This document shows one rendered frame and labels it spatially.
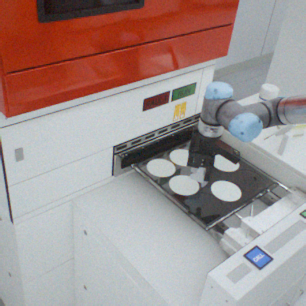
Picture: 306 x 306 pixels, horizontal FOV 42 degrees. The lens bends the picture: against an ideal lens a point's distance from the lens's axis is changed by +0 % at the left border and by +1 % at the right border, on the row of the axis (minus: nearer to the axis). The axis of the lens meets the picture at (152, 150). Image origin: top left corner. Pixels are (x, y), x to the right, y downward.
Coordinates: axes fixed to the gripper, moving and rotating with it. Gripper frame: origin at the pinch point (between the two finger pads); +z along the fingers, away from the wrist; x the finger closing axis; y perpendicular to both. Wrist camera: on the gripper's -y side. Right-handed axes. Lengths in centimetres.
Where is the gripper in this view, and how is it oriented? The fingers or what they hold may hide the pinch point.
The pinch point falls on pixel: (205, 183)
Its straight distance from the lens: 132.7
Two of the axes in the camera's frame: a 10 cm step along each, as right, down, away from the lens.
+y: -9.8, -1.7, 0.6
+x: -1.5, 5.7, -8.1
